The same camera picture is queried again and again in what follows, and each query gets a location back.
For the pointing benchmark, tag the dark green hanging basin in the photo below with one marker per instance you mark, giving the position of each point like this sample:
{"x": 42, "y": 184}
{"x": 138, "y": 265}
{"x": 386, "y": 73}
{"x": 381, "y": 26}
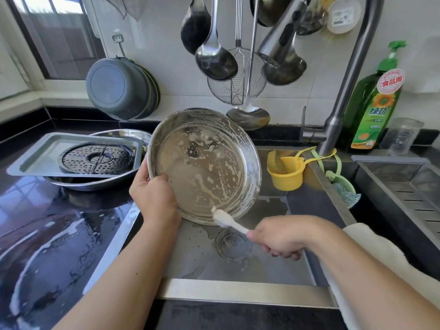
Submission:
{"x": 155, "y": 92}

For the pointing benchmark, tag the black round steamer rack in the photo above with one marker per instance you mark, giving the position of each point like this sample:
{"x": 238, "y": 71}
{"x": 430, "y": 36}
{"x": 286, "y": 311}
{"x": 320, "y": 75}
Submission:
{"x": 96, "y": 158}

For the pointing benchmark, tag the person's right forearm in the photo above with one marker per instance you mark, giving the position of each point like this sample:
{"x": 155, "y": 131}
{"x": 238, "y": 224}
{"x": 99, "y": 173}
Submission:
{"x": 378, "y": 278}

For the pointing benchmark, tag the grey hanging basin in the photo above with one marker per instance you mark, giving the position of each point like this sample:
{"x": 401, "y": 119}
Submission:
{"x": 118, "y": 89}

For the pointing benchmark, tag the person's left forearm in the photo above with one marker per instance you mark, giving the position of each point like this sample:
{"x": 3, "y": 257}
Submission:
{"x": 120, "y": 285}

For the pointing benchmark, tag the stainless steel sink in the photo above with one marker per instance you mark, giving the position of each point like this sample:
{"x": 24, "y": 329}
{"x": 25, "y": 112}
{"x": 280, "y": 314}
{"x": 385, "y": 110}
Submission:
{"x": 275, "y": 257}

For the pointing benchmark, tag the steel wall hook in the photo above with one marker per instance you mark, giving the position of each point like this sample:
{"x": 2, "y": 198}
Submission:
{"x": 119, "y": 44}

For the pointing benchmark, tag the green hanging sponge holder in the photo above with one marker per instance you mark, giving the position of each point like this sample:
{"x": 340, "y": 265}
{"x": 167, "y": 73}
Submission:
{"x": 344, "y": 189}

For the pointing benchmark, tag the hanging steel ladles and skimmer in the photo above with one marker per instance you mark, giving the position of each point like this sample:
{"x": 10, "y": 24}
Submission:
{"x": 194, "y": 31}

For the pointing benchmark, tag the clear plastic cup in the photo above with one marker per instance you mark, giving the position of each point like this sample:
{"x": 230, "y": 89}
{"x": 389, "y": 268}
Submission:
{"x": 402, "y": 137}

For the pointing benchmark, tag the white cleaning brush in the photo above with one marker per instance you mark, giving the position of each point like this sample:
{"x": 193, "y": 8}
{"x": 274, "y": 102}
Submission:
{"x": 223, "y": 218}

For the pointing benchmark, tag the white dish brush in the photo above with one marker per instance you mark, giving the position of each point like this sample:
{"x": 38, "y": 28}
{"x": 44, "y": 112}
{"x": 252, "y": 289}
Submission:
{"x": 344, "y": 17}

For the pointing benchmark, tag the person's left hand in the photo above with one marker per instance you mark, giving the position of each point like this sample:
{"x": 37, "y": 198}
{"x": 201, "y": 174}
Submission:
{"x": 155, "y": 199}

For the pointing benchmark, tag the rectangular steel tray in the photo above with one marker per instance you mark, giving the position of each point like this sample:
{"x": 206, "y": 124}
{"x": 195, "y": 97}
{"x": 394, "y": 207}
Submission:
{"x": 27, "y": 158}

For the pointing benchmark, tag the yellow hanging sink cup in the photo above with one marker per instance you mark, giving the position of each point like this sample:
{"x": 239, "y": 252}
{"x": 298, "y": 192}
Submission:
{"x": 285, "y": 174}

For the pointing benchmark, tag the white dish rag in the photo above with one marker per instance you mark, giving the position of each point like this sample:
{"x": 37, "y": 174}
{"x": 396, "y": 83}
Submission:
{"x": 392, "y": 254}

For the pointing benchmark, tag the steel soup ladle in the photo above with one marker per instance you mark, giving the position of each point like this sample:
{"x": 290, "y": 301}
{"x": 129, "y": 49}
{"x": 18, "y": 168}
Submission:
{"x": 216, "y": 63}

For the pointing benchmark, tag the round steel basin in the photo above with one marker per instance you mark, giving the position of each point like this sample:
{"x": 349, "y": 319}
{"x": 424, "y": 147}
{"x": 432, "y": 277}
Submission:
{"x": 146, "y": 137}

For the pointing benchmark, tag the person's right hand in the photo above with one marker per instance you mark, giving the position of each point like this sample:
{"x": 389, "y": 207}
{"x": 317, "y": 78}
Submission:
{"x": 289, "y": 237}

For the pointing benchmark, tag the round steel pan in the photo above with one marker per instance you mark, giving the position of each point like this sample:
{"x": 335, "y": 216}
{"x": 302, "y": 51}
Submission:
{"x": 203, "y": 165}

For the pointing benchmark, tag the green dish soap bottle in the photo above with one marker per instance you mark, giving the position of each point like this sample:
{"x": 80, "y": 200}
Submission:
{"x": 375, "y": 110}

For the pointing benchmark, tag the steel gooseneck faucet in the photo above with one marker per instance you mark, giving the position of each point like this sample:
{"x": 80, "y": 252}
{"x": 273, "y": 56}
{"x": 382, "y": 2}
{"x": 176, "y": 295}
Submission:
{"x": 354, "y": 72}

